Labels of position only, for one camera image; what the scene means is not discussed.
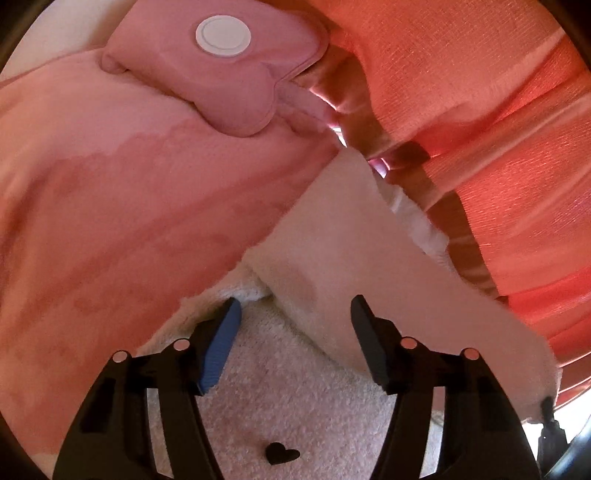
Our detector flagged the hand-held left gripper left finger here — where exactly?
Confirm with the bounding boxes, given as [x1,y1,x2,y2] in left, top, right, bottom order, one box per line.
[52,298,242,480]

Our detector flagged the white fluffy garment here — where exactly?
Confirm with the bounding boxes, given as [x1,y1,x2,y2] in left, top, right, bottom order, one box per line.
[134,148,561,480]

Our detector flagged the orange curtain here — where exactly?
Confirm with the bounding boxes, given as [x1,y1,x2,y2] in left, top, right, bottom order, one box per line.
[295,0,591,411]

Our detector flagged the pink cloth with white button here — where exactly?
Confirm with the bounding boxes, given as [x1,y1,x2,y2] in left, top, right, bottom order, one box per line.
[102,0,329,138]

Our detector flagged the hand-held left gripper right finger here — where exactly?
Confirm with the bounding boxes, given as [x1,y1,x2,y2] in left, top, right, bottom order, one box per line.
[351,295,542,480]

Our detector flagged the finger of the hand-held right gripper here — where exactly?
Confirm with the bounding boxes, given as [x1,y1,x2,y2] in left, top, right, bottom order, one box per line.
[538,396,575,467]

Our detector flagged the pink blanket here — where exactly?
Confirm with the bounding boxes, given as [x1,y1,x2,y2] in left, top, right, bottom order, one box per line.
[0,48,352,467]

